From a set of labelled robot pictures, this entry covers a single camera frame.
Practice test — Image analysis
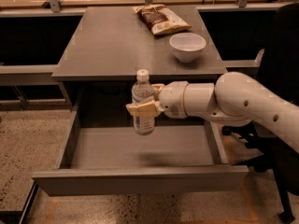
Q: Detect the brown snack chip bag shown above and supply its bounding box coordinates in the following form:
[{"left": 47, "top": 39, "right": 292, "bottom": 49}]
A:
[{"left": 133, "top": 4, "right": 191, "bottom": 35}]

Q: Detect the grey drawer cabinet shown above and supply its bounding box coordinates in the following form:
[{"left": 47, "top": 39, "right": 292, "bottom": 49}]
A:
[{"left": 52, "top": 7, "right": 226, "bottom": 109}]

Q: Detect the open grey top drawer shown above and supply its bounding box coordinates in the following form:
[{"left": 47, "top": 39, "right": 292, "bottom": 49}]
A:
[{"left": 32, "top": 91, "right": 249, "bottom": 197}]

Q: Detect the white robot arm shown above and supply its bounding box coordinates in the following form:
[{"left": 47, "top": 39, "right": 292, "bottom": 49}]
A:
[{"left": 126, "top": 72, "right": 299, "bottom": 151}]

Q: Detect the clear plastic water bottle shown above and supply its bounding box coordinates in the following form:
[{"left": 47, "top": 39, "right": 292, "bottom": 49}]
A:
[{"left": 132, "top": 69, "right": 155, "bottom": 135}]

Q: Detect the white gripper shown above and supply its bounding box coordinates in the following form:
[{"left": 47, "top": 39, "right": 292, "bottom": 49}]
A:
[{"left": 126, "top": 81, "right": 188, "bottom": 119}]

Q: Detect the white bowl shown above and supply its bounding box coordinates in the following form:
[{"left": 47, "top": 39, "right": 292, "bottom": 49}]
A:
[{"left": 169, "top": 33, "right": 206, "bottom": 63}]

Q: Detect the grey metal frame rail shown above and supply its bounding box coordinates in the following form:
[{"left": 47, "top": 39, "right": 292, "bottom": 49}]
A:
[{"left": 0, "top": 8, "right": 85, "bottom": 86}]

